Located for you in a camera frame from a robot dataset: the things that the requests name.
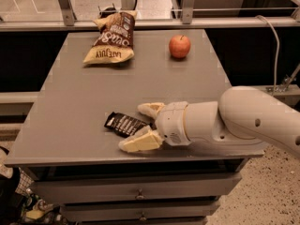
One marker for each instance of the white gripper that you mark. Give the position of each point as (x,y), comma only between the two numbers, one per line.
(172,122)

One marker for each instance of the black rxbar chocolate wrapper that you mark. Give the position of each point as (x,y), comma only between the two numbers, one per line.
(123,125)

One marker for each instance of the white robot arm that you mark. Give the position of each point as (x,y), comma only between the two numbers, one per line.
(243,116)

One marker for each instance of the brown and yellow chip bag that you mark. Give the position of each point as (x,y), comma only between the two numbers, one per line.
(115,42)

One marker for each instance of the upper grey drawer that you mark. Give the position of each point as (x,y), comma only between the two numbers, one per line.
(137,188)

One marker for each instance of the grey drawer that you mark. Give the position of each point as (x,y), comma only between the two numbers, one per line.
(139,210)
(137,188)

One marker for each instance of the grey drawer cabinet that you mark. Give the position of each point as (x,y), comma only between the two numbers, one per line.
(63,137)

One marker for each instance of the red apple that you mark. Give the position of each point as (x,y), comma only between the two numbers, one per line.
(179,46)

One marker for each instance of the lower grey drawer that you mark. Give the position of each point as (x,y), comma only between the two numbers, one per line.
(139,210)

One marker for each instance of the clutter pile on floor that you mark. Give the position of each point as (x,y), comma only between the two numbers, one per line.
(17,206)

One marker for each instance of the metal railing frame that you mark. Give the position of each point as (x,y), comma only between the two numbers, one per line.
(48,15)

